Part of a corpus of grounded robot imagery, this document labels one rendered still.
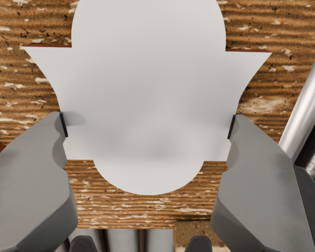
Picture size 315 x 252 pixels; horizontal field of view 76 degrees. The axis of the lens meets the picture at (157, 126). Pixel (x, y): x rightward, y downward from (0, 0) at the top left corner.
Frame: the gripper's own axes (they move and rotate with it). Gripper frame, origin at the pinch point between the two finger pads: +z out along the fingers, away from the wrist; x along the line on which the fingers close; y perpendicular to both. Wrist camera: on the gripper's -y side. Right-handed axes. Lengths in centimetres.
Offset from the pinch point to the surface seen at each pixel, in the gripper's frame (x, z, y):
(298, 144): 12.3, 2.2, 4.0
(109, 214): -3.6, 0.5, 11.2
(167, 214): 1.7, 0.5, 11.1
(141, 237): -1.3, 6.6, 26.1
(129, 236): -2.3, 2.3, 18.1
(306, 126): 12.3, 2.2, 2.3
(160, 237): 1.3, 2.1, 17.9
